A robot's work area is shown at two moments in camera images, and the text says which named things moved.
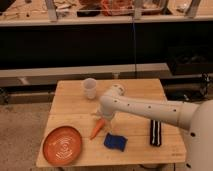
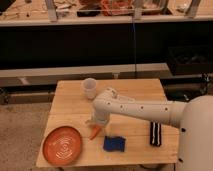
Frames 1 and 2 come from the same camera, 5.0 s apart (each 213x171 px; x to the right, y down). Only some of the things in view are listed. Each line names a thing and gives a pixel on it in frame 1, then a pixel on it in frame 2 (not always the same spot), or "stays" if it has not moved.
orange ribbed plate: x=62 y=145 stays
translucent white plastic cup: x=90 y=87 stays
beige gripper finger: x=96 y=115 to x=90 y=123
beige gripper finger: x=109 y=123 to x=103 y=129
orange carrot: x=100 y=124 stays
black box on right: x=194 y=59 stays
